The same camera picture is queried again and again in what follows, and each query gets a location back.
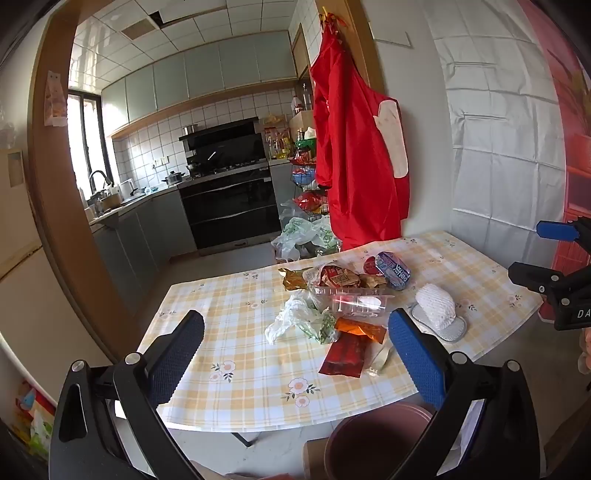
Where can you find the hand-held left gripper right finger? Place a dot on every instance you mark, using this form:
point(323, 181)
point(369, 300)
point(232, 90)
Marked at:
point(415, 355)

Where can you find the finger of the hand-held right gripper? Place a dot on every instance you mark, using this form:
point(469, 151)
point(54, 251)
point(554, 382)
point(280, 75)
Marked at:
point(556, 230)
point(535, 277)

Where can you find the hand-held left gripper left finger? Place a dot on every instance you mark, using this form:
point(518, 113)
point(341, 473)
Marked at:
point(178, 355)

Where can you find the small clear wrapper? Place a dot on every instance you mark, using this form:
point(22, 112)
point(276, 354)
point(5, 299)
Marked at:
point(381, 362)

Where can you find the silver foil tray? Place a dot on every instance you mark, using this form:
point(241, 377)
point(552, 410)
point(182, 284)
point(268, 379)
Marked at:
point(455, 330)

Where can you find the orange wrapper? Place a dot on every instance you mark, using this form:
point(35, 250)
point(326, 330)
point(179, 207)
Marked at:
point(362, 330)

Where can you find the dark red wrapper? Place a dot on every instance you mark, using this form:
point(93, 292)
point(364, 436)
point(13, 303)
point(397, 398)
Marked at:
point(346, 357)

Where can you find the clear plastic tray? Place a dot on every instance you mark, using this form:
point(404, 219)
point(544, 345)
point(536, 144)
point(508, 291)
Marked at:
point(364, 302)

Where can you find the blue white snack packet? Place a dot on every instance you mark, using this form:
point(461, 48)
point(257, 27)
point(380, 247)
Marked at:
point(395, 272)

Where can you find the pink plastic bucket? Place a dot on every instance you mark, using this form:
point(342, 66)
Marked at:
point(369, 443)

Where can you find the small red round packet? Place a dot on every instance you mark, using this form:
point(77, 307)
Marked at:
point(371, 265)

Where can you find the red brown snack packet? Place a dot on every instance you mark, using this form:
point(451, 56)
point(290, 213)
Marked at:
point(339, 277)

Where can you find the white green plastic bag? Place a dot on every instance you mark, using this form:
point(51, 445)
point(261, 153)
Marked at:
point(300, 318)

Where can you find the gold foil wrapper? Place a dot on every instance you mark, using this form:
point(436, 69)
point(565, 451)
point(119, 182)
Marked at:
point(293, 278)

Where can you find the person's right hand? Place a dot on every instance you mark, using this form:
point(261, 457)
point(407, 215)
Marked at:
point(585, 353)

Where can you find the yellow checked tablecloth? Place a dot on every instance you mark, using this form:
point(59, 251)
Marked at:
point(240, 332)

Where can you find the black table leg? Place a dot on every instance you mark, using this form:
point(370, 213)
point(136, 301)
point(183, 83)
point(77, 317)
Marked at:
point(242, 438)

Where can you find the grey lower cabinets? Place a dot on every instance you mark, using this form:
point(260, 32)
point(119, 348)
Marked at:
point(147, 230)

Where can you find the grey cabinets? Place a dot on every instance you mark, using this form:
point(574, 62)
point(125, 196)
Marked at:
point(147, 230)
point(207, 69)

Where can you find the black built-in oven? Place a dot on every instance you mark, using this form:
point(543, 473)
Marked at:
point(231, 207)

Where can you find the colourful packaging box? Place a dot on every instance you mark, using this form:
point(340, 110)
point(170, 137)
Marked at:
point(34, 420)

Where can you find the plastic bags on floor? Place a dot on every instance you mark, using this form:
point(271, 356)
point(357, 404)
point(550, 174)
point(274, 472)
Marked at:
point(304, 237)

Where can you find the white kettle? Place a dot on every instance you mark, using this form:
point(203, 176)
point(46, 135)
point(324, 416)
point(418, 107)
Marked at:
point(127, 188)

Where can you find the steel pot with lid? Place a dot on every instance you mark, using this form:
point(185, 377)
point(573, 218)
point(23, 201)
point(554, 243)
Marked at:
point(174, 178)

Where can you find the kitchen faucet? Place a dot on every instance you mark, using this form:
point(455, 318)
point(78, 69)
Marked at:
point(98, 182)

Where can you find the gas hob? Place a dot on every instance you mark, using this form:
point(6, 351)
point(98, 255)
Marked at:
point(231, 167)

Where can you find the red apron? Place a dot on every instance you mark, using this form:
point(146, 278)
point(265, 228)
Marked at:
point(355, 152)

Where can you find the black range hood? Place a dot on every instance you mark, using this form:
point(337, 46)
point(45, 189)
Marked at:
point(226, 143)

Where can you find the small steel pot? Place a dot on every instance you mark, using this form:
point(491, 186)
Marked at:
point(190, 129)

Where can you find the kitchen window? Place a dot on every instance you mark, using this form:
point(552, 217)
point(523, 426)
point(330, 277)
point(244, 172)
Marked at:
point(87, 138)

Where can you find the bottles on shelf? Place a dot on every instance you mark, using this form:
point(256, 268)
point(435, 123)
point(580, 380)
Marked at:
point(302, 99)

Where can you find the grey upper cabinets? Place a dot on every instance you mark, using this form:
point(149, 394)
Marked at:
point(207, 69)

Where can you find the white creased wall sheet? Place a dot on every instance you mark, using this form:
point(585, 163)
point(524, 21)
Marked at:
point(498, 138)

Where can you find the wooden door frame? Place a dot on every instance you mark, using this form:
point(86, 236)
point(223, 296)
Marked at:
point(51, 207)

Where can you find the paper wall poster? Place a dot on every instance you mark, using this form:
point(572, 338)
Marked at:
point(55, 99)

